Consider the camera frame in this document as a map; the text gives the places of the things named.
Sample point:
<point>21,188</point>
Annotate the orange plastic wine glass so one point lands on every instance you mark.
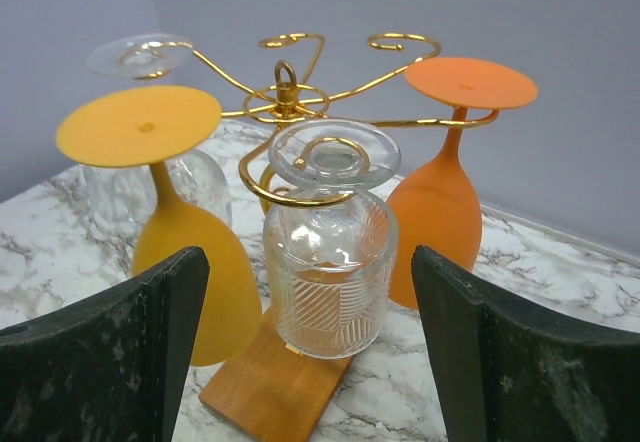
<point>437,205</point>

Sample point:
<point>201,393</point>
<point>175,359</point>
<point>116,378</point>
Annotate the clear glass tumbler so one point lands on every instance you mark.
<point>329,267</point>

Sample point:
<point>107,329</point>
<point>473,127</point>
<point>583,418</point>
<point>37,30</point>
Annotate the yellow plastic wine glass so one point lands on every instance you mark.
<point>145,127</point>

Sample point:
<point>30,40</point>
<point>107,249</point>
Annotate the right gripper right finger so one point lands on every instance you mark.
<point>509,369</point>

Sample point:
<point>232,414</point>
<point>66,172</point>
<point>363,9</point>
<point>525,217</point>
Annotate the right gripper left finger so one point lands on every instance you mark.
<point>111,367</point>

